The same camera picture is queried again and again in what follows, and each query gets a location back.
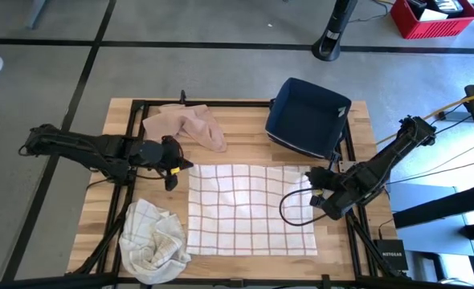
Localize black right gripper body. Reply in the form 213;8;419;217
321;170;365;221

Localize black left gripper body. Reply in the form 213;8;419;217
158;135;184;173

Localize plain pink towel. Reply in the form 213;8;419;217
142;103;228;153

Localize navy fabric basket white stripe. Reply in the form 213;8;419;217
264;77;353;161

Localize white towel grey checks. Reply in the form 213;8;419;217
118;198;193;285

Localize white towel red checks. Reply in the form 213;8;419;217
186;163;319;257

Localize grey power strip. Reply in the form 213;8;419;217
439;111;473;123

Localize red plastic crate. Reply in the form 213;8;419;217
390;0;474;40

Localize white box in crate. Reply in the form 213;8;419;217
419;8;450;22

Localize right wrist camera cable loop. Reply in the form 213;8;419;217
279;187;333;227

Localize black Netgear network switch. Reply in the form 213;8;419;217
372;238;409;272

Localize black metal table frame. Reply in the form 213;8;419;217
66;90;407;289

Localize yellow cable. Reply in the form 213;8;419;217
375;90;474;145

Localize grey metal post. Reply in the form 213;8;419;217
23;0;47;30

